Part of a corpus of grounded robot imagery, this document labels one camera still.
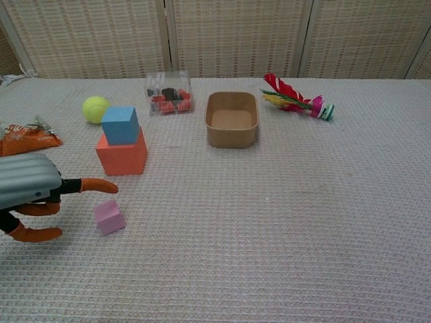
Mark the clear box of binder clips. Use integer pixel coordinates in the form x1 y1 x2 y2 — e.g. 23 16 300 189
145 70 194 116

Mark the orange foam cube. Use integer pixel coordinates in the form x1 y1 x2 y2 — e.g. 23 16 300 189
95 127 148 176

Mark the white woven tablecloth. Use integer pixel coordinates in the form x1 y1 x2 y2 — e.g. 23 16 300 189
0 69 431 323

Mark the brown paper tray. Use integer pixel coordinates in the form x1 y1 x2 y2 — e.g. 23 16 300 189
204 92 259 149

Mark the colourful feather shuttlecock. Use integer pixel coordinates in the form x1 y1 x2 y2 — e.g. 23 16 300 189
259 72 336 122

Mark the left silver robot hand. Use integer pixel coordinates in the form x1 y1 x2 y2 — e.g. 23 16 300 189
0 153 119 244

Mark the blue foam cube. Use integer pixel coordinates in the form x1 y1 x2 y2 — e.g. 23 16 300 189
101 106 141 146

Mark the yellow tennis ball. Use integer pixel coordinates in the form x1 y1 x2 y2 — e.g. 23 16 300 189
81 96 111 125

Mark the small pink foam cube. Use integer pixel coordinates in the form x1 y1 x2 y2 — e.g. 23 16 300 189
93 199 127 236

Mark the beige woven folding screen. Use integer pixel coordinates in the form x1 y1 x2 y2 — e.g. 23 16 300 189
0 0 431 81

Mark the orange snack packet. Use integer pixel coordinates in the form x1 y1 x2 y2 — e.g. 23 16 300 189
0 116 64 157

